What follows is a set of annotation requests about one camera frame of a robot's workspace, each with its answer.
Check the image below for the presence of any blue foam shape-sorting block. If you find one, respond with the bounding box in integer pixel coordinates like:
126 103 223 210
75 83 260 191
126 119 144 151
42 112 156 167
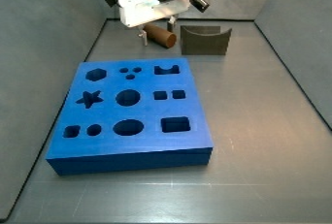
46 58 215 176

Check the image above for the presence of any dark grey curved cradle block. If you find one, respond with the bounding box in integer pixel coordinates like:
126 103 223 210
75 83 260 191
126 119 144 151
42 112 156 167
181 25 232 55

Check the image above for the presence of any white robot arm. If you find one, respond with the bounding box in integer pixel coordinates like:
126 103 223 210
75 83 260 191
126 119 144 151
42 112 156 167
118 0 189 48

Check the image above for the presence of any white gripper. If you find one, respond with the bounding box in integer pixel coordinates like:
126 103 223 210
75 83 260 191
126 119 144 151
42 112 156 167
118 0 189 46

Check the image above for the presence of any brown wooden cylinder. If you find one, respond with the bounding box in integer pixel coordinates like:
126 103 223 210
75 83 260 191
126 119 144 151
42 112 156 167
145 23 177 48

